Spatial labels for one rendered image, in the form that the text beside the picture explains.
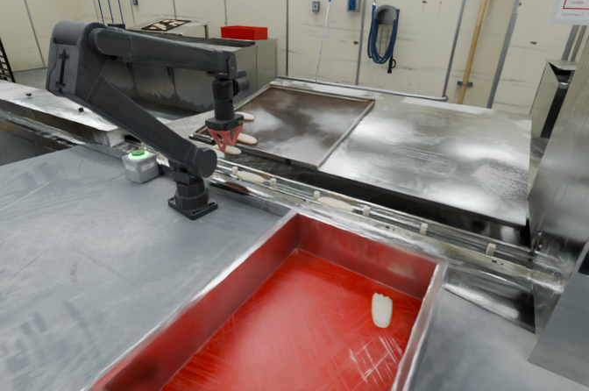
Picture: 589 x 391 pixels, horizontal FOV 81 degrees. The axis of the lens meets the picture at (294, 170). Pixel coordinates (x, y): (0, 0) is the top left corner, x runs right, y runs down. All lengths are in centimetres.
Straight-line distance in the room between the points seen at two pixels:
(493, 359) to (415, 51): 407
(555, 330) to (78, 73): 82
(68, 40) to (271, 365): 61
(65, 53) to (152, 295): 45
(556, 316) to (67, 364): 74
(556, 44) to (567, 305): 363
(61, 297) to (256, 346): 39
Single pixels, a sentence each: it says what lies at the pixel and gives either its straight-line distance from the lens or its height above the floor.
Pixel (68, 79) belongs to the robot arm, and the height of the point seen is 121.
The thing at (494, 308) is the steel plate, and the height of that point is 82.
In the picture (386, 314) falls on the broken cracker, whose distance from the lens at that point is 68.
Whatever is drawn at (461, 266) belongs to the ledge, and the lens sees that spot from 79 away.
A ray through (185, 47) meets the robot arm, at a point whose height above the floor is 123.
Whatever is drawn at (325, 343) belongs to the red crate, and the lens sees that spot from 64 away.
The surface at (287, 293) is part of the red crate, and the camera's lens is 70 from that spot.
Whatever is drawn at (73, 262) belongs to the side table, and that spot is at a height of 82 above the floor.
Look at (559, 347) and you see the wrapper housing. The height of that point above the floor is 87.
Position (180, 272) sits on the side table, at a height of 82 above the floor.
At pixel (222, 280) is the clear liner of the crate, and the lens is 59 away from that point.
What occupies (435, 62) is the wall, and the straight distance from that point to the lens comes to 451.
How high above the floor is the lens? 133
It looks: 27 degrees down
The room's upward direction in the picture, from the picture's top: 1 degrees clockwise
